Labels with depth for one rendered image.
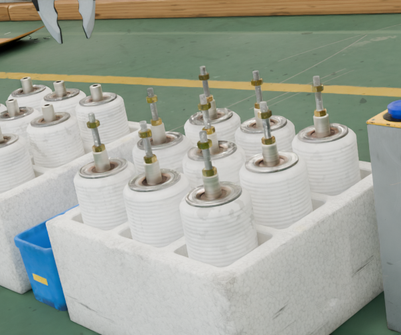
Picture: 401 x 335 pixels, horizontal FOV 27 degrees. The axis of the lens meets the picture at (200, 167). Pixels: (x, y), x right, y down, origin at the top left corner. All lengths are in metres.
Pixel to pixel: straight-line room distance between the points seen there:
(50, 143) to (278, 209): 0.55
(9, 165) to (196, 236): 0.51
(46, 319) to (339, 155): 0.55
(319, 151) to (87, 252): 0.37
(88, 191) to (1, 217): 0.26
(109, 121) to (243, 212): 0.60
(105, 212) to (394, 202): 0.42
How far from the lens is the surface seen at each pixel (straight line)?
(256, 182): 1.14
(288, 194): 1.14
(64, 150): 1.55
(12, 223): 1.47
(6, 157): 1.48
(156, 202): 1.14
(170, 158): 1.29
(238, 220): 1.07
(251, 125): 1.33
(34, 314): 1.44
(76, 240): 1.26
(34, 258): 1.42
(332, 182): 1.23
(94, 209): 1.25
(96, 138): 1.25
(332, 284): 1.21
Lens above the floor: 0.68
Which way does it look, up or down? 21 degrees down
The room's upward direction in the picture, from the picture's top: 10 degrees counter-clockwise
